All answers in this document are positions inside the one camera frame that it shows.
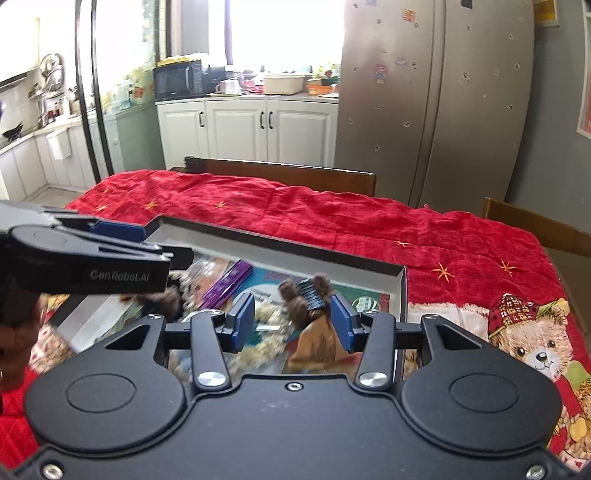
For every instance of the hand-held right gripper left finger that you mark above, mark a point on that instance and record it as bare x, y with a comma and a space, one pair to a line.
242, 323

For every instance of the white plastic container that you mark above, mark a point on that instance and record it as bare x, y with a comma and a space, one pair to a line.
283, 84

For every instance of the long wooden chair back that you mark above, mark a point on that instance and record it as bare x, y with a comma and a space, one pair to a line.
286, 173

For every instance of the red bear printed blanket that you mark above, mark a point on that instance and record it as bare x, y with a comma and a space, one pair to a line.
369, 217

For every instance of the silver refrigerator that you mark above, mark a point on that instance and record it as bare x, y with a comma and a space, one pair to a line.
429, 101

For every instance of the yellow cloth on microwave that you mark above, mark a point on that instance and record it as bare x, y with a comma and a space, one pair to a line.
178, 61

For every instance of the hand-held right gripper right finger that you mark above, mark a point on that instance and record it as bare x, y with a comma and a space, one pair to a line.
344, 323

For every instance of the black wok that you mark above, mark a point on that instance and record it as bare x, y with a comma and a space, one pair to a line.
13, 130

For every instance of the black microwave oven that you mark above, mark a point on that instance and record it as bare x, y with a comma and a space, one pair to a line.
178, 79

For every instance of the black kettle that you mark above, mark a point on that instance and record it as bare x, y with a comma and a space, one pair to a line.
214, 79

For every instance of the purple box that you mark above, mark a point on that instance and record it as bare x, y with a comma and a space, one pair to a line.
228, 282

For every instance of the brown snack packet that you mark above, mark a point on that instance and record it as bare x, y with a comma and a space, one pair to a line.
318, 346

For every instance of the white mug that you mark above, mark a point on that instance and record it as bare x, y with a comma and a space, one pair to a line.
227, 86

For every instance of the black door frame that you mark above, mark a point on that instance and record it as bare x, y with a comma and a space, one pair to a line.
94, 92

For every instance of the orange bowl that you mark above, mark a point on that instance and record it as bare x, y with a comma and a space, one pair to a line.
322, 87

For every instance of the short wooden chair back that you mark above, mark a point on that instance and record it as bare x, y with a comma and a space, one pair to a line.
545, 226

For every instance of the black cardboard box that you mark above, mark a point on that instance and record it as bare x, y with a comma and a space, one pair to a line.
277, 249

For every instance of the wall poster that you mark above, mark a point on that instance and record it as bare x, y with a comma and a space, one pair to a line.
584, 106

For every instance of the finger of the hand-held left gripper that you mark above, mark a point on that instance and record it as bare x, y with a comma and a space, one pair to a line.
138, 251
117, 230

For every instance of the yellow framed picture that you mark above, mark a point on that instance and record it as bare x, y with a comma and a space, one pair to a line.
545, 11

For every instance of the doll fridge sticker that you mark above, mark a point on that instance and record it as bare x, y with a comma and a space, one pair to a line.
380, 74

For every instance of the person's left hand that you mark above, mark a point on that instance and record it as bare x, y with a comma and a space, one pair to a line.
23, 341

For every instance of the illustrated picture book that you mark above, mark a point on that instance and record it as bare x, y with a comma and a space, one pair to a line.
371, 304

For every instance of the white kitchen cabinet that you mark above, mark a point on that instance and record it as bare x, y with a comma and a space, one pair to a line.
244, 129

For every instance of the black claw clip brown pompoms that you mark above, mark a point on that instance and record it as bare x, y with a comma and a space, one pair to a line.
307, 293

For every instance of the white hanging bin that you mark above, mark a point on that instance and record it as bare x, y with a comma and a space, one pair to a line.
59, 144

